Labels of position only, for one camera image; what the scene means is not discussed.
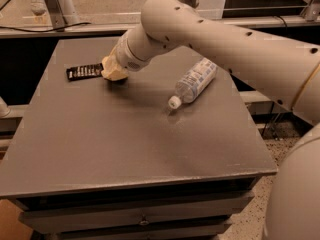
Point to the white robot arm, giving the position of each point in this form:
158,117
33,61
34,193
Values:
287,71

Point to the yellow wavy sponge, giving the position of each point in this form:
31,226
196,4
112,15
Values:
114,74

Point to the grey drawer cabinet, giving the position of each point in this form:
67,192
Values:
91,159

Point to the grey metal bracket right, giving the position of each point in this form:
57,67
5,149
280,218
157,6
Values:
312,11

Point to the grey metal bracket left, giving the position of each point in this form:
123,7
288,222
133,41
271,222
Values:
56,16

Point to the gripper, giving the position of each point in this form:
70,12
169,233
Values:
125,58

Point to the clear plastic water bottle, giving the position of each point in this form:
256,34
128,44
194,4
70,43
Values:
192,83

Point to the black rxbar chocolate wrapper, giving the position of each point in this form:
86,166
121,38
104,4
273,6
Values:
84,72

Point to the round drawer knob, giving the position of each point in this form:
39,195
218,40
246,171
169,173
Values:
144,222

